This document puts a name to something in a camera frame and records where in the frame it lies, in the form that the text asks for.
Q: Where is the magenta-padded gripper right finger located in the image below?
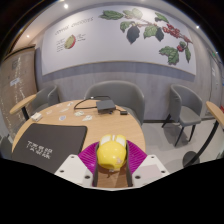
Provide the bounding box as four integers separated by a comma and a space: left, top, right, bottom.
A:
124, 139, 170, 188

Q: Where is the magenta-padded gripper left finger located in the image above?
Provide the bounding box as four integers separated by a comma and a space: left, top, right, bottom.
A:
54, 141, 100, 188

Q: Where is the yellow computer mouse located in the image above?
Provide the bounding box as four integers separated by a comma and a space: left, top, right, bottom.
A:
95, 133, 128, 173

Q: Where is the black mouse pad white print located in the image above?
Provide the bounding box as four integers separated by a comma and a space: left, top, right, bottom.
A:
11, 123, 88, 174

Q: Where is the grey armchair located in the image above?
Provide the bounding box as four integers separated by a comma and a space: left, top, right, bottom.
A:
30, 84, 60, 116
83, 80, 146, 127
161, 83, 204, 148
0, 136, 14, 160

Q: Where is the black box device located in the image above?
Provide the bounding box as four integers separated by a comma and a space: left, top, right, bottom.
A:
95, 99, 117, 115

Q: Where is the small wooden side table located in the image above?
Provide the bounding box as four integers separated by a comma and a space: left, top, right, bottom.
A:
9, 93, 38, 122

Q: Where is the black cable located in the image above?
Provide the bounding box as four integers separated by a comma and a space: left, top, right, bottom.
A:
73, 95, 112, 111

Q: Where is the wooden wall panel with writing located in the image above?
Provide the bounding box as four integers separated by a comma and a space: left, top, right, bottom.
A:
0, 46, 38, 138

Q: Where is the wall mural with plant print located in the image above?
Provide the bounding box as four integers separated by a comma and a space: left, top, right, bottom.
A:
41, 4, 197, 76

